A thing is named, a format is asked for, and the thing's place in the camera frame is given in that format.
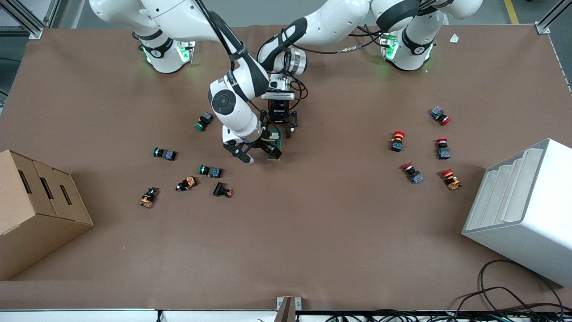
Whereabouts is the white table edge rail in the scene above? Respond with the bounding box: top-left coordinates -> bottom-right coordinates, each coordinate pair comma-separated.
0,309 -> 572,322

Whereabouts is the brown cardboard box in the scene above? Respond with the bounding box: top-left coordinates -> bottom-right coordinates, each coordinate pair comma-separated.
0,149 -> 94,281

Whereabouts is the white stepped storage bin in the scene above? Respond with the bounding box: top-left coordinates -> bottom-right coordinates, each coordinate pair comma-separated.
462,138 -> 572,288

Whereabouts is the green load switch white handle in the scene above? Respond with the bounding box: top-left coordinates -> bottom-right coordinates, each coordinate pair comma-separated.
267,129 -> 283,161

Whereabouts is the brown paper table cover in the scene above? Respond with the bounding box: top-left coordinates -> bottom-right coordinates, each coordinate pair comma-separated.
0,23 -> 572,310

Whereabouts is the black left arm base cable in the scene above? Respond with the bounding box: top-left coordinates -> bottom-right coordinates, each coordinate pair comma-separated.
308,25 -> 394,55

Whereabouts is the black floor cable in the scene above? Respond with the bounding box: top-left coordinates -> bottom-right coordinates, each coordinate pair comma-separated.
478,259 -> 566,322
451,286 -> 572,316

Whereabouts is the metal table bracket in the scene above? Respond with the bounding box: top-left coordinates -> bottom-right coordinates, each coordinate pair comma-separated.
276,297 -> 302,322

